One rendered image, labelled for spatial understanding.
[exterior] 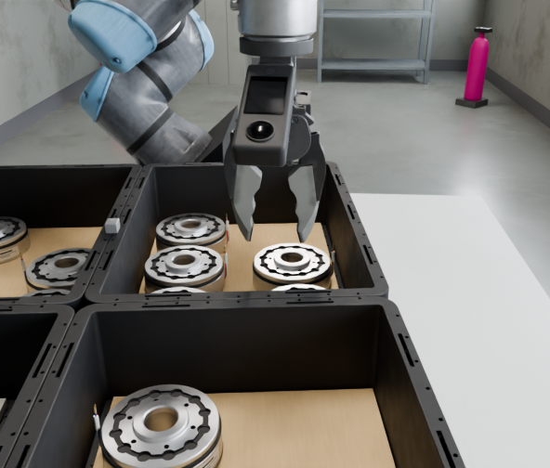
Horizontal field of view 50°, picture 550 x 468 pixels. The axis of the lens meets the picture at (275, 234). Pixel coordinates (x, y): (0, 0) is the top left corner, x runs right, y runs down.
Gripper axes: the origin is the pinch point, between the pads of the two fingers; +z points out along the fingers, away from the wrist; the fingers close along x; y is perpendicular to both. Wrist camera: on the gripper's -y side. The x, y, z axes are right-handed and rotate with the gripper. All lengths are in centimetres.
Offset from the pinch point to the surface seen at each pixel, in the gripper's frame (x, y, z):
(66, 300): 19.3, -10.5, 2.5
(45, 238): 36.6, 21.9, 12.4
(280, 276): -0.2, 7.0, 9.3
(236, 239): 7.4, 23.4, 12.5
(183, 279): 11.7, 5.4, 9.3
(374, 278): -10.5, -4.5, 2.5
